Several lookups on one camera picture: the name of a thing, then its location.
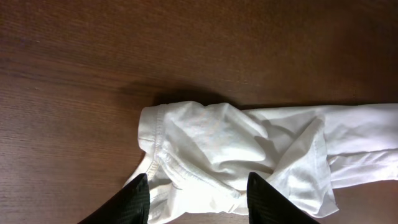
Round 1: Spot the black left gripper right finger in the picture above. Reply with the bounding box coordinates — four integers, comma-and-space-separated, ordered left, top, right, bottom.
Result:
247, 172, 319, 224

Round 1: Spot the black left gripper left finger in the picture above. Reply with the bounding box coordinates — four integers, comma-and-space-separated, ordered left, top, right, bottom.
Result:
78, 174, 150, 224

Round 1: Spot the white t-shirt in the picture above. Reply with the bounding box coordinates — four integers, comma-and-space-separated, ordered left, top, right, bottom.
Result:
136, 101, 397, 223

